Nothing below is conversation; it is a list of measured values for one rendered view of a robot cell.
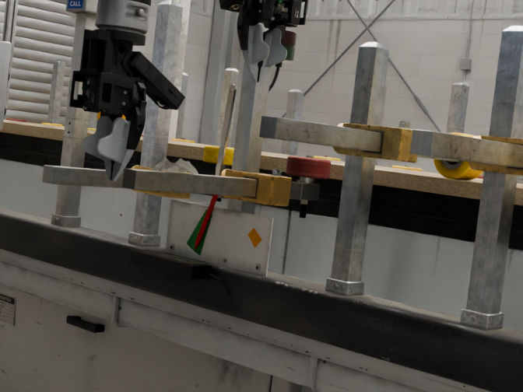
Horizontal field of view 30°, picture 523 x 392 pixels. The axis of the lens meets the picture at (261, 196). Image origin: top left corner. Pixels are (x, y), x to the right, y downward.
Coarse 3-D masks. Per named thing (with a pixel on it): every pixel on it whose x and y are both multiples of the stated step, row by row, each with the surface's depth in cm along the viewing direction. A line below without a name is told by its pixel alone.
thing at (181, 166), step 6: (162, 162) 154; (168, 162) 155; (180, 162) 155; (186, 162) 156; (156, 168) 153; (162, 168) 153; (168, 168) 154; (174, 168) 152; (180, 168) 152; (186, 168) 153; (192, 168) 156
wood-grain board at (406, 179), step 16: (16, 128) 256; (32, 128) 251; (48, 128) 246; (64, 128) 271; (176, 144) 213; (192, 144) 257; (272, 160) 194; (336, 176) 182; (384, 176) 175; (400, 176) 173; (416, 176) 170; (432, 176) 175; (432, 192) 168; (448, 192) 166; (464, 192) 164; (480, 192) 162
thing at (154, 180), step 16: (128, 176) 149; (144, 176) 149; (160, 176) 151; (176, 176) 153; (192, 176) 156; (208, 176) 158; (192, 192) 156; (208, 192) 159; (224, 192) 162; (240, 192) 164; (304, 192) 176
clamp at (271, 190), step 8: (224, 176) 173; (232, 176) 171; (240, 176) 170; (248, 176) 168; (256, 176) 167; (264, 176) 166; (272, 176) 165; (264, 184) 166; (272, 184) 165; (280, 184) 166; (288, 184) 168; (256, 192) 167; (264, 192) 166; (272, 192) 165; (280, 192) 166; (288, 192) 168; (240, 200) 170; (248, 200) 168; (256, 200) 167; (264, 200) 166; (272, 200) 165; (280, 200) 167; (288, 200) 168
